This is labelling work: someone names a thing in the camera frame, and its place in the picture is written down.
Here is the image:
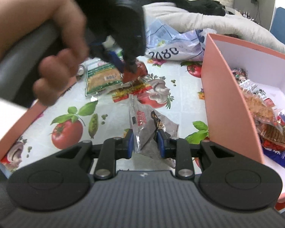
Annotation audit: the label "red snack wrapper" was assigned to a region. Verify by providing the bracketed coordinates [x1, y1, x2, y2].
[122, 61, 148, 83]

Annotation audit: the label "green tofu snack packet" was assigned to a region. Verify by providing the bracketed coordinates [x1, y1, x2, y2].
[85, 58, 123, 96]

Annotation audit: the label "grey triangular snack packet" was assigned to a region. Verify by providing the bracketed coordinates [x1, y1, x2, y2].
[129, 95, 179, 168]

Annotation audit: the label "brown spicy strip snack packet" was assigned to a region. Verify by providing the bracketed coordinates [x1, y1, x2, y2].
[255, 120, 285, 151]

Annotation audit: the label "person's left hand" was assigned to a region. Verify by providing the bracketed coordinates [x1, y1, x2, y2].
[0, 0, 89, 106]

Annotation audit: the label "clear red snack packet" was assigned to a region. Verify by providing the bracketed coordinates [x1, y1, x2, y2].
[111, 78, 152, 103]

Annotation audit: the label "crumpled blue white plastic bag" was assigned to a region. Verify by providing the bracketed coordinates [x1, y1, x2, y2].
[145, 19, 217, 62]

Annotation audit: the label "black clothing pile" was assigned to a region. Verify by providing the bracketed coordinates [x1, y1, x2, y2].
[134, 0, 226, 17]

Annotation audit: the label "floral fruit print tablecloth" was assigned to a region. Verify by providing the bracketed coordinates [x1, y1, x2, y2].
[0, 55, 209, 177]

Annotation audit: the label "pink box right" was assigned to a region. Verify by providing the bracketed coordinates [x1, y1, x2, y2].
[201, 34, 285, 202]

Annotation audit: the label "white quilted blanket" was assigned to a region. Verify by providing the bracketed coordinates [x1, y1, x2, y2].
[143, 3, 285, 55]

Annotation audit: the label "blue chair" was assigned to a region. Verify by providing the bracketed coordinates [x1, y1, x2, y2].
[270, 7, 285, 44]

